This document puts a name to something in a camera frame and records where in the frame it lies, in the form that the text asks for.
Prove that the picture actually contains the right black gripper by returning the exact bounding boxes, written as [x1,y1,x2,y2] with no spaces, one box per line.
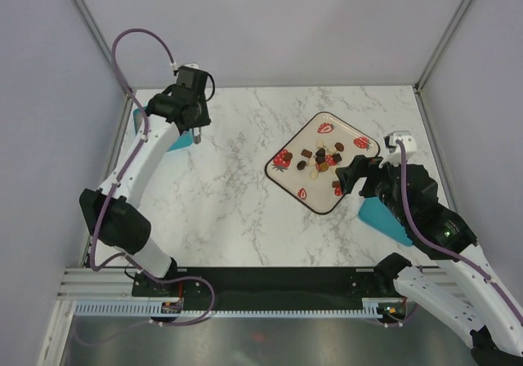
[334,152,411,226]

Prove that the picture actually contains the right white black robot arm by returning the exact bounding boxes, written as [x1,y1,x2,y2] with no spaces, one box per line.
[336,155,522,365]

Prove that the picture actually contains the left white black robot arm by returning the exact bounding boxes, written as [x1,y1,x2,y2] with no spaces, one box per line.
[79,64,214,296]

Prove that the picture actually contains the teal chocolate box tray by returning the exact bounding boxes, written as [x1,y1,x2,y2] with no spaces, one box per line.
[132,109,193,152]

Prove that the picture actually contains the oval dark chocolate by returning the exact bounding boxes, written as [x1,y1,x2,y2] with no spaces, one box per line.
[334,142,345,152]

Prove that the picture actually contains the heart dark chocolate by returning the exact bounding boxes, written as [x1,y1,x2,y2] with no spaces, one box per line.
[315,148,326,157]

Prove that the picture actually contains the teal box lid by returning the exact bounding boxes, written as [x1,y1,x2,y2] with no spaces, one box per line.
[358,198,413,247]

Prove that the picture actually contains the strawberry pattern square plate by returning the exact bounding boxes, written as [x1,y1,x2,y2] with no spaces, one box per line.
[265,112,380,215]

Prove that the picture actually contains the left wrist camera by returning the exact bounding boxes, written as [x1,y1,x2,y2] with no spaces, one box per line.
[172,63,200,72]

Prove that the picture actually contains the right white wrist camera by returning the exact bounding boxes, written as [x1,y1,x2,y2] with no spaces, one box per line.
[381,131,418,166]

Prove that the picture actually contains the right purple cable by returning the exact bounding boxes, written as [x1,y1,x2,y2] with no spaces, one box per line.
[398,139,523,318]

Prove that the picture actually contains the purple cable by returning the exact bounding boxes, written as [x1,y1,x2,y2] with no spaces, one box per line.
[89,28,179,273]
[398,139,523,318]

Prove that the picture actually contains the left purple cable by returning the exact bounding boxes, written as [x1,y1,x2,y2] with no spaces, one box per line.
[89,28,179,273]

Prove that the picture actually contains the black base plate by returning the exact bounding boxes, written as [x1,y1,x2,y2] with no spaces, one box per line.
[132,267,400,310]

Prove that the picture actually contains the slotted grey cable duct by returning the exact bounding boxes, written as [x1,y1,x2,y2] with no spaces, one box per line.
[74,299,387,319]

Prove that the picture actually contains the aluminium frame rail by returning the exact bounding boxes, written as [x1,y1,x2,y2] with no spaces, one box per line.
[56,266,140,300]

